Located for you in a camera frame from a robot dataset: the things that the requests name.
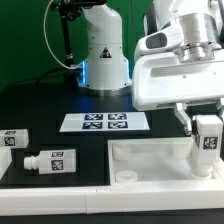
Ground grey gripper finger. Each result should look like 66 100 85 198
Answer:
216 98 224 121
174 102 192 135

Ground white left fence rail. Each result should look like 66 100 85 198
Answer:
0 147 12 180

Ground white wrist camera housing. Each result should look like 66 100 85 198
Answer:
134 25 184 60

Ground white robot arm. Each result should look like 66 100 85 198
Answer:
84 0 224 132

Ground black camera stand pole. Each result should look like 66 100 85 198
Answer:
50 0 81 89

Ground white cable loop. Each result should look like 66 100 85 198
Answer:
43 0 84 71

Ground white sheet with tags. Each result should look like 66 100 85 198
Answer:
60 112 150 132

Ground white front fence rail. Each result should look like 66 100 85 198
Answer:
0 180 224 216

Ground white fence rail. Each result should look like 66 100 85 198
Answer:
0 147 12 180
0 180 224 216

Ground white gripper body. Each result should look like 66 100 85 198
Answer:
132 53 224 111

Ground black cables on table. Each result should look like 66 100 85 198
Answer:
0 67 81 95

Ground white square tabletop tray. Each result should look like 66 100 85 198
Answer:
107 136 224 187

